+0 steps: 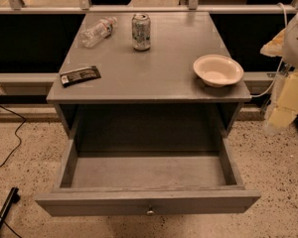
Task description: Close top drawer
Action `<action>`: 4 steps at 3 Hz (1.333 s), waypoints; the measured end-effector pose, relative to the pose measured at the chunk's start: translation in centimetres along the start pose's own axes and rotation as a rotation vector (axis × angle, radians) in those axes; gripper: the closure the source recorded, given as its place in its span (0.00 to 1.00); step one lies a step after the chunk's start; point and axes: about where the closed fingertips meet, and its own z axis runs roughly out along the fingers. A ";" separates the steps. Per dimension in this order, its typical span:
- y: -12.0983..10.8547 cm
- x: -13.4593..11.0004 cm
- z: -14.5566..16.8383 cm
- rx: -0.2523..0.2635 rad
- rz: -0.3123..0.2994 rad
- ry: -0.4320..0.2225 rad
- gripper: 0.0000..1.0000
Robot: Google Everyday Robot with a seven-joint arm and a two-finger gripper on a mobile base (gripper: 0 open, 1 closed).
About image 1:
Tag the padded gripper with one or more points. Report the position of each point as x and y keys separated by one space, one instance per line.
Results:
x=297 y=40

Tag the grey top drawer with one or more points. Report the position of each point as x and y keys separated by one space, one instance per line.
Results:
x=121 y=159

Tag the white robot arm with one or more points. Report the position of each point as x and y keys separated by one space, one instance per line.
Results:
x=283 y=109

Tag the round metal drawer knob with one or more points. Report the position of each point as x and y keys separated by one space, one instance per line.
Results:
x=150 y=211

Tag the white round bowl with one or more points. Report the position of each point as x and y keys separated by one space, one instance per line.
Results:
x=218 y=71

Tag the green white soda can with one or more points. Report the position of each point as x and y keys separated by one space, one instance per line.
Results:
x=141 y=32

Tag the grey wooden cabinet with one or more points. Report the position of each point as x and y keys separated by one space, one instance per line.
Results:
x=164 y=73

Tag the clear plastic water bottle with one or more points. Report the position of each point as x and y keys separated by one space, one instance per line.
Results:
x=100 y=30

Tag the black snack bar wrapper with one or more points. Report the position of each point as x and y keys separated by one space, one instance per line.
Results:
x=79 y=75

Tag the black bar on floor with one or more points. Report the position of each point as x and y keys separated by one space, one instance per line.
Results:
x=13 y=197

